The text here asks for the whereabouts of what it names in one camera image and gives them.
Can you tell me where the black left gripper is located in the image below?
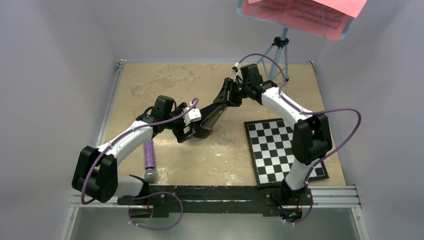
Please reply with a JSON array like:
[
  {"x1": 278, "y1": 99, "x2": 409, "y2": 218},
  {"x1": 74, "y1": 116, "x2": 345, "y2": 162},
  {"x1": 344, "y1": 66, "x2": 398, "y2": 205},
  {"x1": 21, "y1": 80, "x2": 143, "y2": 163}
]
[{"x1": 163, "y1": 103, "x2": 195, "y2": 142}]

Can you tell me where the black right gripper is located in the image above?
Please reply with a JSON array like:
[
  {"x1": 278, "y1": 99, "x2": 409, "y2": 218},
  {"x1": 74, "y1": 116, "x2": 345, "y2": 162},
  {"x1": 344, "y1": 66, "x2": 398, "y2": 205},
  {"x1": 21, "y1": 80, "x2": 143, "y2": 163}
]
[{"x1": 214, "y1": 77, "x2": 251, "y2": 107}]

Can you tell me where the black metronome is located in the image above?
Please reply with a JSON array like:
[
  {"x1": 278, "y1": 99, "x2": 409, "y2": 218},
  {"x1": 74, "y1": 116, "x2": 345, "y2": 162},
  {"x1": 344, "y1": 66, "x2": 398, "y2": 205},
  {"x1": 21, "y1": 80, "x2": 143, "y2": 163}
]
[{"x1": 193, "y1": 103, "x2": 228, "y2": 139}]

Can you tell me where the purple glitter microphone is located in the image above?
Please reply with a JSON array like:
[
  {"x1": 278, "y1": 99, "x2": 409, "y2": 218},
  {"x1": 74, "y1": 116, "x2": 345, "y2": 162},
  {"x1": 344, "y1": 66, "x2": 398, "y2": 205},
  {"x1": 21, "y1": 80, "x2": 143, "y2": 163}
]
[{"x1": 143, "y1": 139, "x2": 157, "y2": 183}]

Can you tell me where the light blue music stand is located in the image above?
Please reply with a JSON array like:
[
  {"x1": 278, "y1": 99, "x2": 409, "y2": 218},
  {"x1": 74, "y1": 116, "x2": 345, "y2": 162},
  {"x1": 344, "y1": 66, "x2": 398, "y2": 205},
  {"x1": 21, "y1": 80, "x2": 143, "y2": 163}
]
[{"x1": 237, "y1": 0, "x2": 355, "y2": 83}]

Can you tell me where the pink sheet music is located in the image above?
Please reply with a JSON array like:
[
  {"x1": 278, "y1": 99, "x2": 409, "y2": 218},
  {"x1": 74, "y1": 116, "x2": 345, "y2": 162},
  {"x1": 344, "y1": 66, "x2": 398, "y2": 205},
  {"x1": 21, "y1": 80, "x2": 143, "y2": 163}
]
[{"x1": 237, "y1": 0, "x2": 366, "y2": 41}]

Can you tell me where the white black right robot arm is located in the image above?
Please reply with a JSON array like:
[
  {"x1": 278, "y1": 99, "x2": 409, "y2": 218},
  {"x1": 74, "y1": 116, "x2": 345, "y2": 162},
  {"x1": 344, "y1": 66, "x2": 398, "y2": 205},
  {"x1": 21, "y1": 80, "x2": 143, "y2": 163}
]
[{"x1": 213, "y1": 63, "x2": 333, "y2": 204}]

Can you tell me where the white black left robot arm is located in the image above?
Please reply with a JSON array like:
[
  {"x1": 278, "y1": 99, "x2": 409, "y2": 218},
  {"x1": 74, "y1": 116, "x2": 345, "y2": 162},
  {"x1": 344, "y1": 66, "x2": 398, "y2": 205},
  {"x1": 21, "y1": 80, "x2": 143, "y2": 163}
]
[{"x1": 71, "y1": 95, "x2": 202, "y2": 205}]

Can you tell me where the black white chessboard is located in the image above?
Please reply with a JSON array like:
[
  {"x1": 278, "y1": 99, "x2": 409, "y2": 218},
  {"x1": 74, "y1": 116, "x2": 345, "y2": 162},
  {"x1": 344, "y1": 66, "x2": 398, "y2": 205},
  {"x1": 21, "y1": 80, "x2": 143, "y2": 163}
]
[{"x1": 243, "y1": 118, "x2": 330, "y2": 188}]

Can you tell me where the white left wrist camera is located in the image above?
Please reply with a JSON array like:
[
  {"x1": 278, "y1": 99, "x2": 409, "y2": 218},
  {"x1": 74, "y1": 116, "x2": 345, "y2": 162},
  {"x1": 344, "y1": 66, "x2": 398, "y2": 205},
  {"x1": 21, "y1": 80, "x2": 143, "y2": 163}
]
[{"x1": 183, "y1": 108, "x2": 202, "y2": 126}]

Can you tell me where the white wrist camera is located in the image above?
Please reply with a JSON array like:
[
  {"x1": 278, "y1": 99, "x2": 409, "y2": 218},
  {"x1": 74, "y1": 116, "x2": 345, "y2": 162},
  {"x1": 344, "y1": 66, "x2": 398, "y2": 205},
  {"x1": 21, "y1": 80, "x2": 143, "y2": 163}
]
[
  {"x1": 183, "y1": 108, "x2": 202, "y2": 126},
  {"x1": 231, "y1": 62, "x2": 243, "y2": 84}
]

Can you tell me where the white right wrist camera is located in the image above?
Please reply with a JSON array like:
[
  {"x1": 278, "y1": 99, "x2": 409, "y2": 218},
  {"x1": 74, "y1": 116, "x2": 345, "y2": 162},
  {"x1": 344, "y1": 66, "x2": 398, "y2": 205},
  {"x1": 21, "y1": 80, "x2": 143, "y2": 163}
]
[{"x1": 231, "y1": 62, "x2": 243, "y2": 84}]

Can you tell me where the black base frame rail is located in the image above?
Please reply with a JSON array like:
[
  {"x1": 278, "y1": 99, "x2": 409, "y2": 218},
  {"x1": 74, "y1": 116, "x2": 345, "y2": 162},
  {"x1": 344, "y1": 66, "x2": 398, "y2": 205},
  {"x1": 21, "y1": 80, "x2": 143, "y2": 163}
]
[{"x1": 117, "y1": 185, "x2": 312, "y2": 218}]

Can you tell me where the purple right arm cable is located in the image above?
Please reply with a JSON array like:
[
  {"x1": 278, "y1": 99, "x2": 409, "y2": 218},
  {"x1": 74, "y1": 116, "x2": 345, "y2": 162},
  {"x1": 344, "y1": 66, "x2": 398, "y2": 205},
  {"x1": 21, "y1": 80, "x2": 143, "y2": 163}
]
[{"x1": 236, "y1": 52, "x2": 363, "y2": 226}]

